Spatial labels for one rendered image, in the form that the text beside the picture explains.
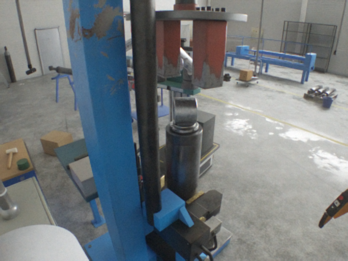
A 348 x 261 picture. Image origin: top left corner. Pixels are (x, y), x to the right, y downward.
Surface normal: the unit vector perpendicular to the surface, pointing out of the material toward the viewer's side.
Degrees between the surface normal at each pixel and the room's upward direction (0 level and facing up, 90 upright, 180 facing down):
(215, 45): 90
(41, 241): 26
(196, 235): 0
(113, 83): 90
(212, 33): 90
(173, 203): 0
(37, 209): 0
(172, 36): 90
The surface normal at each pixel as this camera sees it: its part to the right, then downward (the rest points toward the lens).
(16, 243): 0.05, -0.91
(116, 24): 0.67, 0.34
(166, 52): 0.48, 0.40
